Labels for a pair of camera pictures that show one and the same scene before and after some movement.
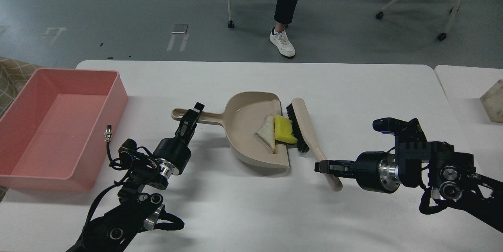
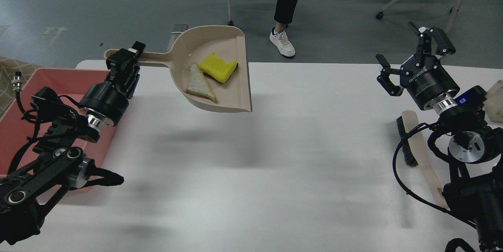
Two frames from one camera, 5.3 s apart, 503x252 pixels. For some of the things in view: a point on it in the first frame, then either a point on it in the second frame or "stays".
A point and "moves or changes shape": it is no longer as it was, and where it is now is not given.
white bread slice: (266, 133) → (197, 83)
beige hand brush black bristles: (307, 136) moves or changes shape
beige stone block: (492, 100) stays
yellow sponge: (283, 129) → (215, 66)
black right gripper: (376, 171) → (428, 78)
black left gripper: (171, 155) → (102, 98)
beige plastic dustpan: (243, 116) → (190, 45)
